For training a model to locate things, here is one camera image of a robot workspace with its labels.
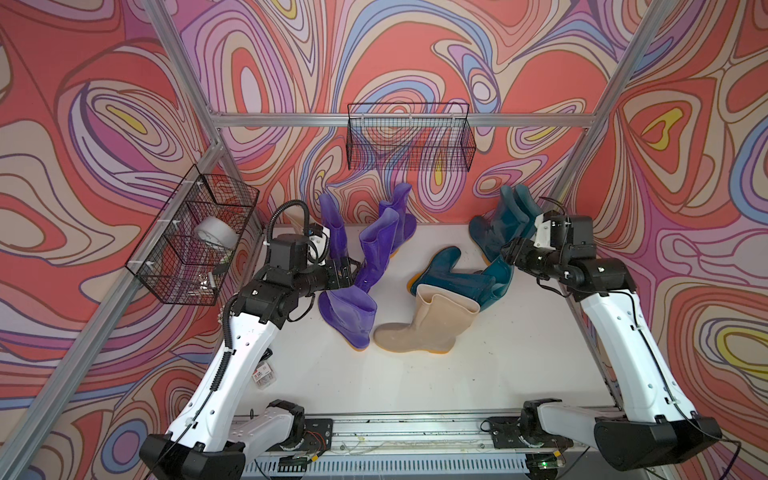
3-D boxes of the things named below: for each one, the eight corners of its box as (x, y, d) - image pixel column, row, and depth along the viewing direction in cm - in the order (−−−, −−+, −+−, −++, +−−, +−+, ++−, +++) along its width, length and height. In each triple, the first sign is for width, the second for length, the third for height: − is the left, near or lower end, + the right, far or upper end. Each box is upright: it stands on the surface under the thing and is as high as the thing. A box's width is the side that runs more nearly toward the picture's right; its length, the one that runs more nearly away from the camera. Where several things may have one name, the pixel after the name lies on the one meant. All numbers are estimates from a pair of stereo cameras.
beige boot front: (384, 347, 90) (384, 303, 69) (390, 325, 94) (392, 278, 74) (456, 365, 86) (478, 325, 66) (459, 342, 91) (480, 297, 70)
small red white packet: (253, 377, 85) (249, 374, 82) (268, 365, 87) (265, 361, 85) (263, 391, 82) (260, 388, 80) (278, 378, 85) (275, 374, 82)
